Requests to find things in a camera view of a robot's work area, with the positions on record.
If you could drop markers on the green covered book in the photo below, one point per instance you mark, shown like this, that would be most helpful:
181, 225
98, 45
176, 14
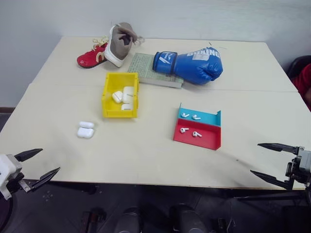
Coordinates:
142, 65

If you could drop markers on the blue boxing glove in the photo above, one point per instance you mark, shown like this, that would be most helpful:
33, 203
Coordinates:
194, 66

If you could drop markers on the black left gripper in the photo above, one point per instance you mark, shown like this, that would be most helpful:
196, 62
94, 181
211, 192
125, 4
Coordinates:
20, 185

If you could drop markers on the yellow plastic bin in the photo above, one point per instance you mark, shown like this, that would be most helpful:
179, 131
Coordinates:
108, 106

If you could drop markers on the grey white sneaker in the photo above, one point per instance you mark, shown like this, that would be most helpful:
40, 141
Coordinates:
119, 46

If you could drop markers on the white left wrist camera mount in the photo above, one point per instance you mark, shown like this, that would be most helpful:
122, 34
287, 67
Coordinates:
8, 170

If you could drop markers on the red shoe with yellow laces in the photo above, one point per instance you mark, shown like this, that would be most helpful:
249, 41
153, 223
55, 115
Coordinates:
91, 57

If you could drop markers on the red plastic tray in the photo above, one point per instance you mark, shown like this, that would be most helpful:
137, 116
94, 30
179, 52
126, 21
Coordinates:
209, 138

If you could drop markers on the white earbud case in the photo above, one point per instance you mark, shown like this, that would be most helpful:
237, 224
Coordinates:
85, 132

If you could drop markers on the person in red clothing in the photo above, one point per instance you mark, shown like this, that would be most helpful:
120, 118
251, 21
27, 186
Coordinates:
303, 85

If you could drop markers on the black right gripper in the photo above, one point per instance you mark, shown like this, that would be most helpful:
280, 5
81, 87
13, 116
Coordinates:
292, 170

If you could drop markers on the dark rounded shape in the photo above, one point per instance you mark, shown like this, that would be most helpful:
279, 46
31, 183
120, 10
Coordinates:
128, 221

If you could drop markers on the black chair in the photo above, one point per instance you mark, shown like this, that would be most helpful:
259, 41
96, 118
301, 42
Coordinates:
297, 63

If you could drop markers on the white earbud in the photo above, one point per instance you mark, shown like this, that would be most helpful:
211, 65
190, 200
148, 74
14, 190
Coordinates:
185, 114
195, 117
183, 130
196, 134

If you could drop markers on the teal plastic tray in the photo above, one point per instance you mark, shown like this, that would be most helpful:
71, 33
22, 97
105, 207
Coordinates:
209, 117

